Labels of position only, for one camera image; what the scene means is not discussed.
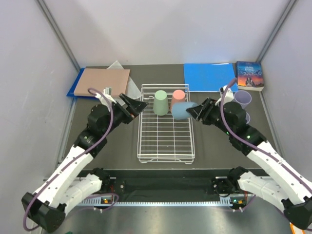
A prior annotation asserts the grey slotted cable duct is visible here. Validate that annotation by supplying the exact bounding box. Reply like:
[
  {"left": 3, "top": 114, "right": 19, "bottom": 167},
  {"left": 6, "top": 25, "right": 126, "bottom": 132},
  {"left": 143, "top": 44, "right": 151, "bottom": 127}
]
[{"left": 80, "top": 196, "right": 247, "bottom": 207}]

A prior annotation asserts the pink cup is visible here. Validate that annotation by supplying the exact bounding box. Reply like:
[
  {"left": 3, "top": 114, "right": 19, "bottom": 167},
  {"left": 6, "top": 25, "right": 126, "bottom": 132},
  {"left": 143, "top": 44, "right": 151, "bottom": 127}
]
[{"left": 171, "top": 90, "right": 185, "bottom": 108}]

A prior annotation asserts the blue cup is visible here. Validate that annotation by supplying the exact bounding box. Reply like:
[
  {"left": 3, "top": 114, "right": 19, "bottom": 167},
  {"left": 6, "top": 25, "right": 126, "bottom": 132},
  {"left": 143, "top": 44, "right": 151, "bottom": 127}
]
[{"left": 171, "top": 102, "right": 198, "bottom": 120}]

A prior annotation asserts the purple cup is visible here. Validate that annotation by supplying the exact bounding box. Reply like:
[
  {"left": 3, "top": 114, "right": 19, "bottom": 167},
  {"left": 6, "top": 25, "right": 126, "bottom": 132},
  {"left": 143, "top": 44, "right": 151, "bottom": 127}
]
[
  {"left": 245, "top": 113, "right": 251, "bottom": 124},
  {"left": 234, "top": 90, "right": 252, "bottom": 109}
]

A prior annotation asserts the white wire dish rack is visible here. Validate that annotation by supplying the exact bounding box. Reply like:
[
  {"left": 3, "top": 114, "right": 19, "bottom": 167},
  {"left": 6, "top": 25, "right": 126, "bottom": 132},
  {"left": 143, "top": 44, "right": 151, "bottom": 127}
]
[{"left": 137, "top": 84, "right": 195, "bottom": 164}]

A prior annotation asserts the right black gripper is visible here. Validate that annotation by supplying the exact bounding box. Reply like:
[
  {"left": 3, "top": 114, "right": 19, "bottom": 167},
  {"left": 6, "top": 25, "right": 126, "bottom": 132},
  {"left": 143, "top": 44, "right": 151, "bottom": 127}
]
[{"left": 188, "top": 97, "right": 234, "bottom": 136}]

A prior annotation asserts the blue folder under board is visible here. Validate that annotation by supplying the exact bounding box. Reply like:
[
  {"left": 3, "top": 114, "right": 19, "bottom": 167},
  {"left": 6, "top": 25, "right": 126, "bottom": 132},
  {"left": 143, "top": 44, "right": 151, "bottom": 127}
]
[{"left": 66, "top": 68, "right": 85, "bottom": 98}]

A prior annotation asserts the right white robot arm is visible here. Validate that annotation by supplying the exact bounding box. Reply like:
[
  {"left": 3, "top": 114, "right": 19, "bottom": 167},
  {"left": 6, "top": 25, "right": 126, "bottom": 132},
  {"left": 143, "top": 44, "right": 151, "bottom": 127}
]
[{"left": 186, "top": 94, "right": 312, "bottom": 230}]

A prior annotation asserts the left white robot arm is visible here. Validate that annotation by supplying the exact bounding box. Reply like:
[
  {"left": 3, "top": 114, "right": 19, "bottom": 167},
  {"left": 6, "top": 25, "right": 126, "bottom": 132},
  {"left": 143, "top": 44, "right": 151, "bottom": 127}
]
[{"left": 21, "top": 88, "right": 148, "bottom": 233}]

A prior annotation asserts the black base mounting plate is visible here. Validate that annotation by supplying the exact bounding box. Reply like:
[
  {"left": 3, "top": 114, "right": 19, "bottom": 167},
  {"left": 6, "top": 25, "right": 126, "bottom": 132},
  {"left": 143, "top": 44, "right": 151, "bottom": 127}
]
[{"left": 82, "top": 169, "right": 256, "bottom": 195}]

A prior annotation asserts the green cup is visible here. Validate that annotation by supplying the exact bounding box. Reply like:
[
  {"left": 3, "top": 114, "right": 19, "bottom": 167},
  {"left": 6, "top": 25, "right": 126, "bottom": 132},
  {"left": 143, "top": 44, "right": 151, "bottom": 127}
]
[{"left": 153, "top": 90, "right": 169, "bottom": 116}]

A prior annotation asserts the Jane Eyre paperback book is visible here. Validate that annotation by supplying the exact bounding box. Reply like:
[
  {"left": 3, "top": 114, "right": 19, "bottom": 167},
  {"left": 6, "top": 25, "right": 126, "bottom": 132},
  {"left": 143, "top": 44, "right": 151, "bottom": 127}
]
[{"left": 236, "top": 61, "right": 264, "bottom": 92}]

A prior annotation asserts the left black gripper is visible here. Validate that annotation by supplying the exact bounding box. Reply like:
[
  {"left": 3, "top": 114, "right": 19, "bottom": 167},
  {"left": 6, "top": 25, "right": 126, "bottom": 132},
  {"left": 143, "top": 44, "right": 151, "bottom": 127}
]
[{"left": 103, "top": 93, "right": 150, "bottom": 136}]

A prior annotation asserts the brown cardboard board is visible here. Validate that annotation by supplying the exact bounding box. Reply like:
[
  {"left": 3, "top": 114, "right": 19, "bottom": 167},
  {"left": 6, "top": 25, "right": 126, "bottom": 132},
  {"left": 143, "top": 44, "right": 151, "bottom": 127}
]
[{"left": 73, "top": 68, "right": 130, "bottom": 97}]

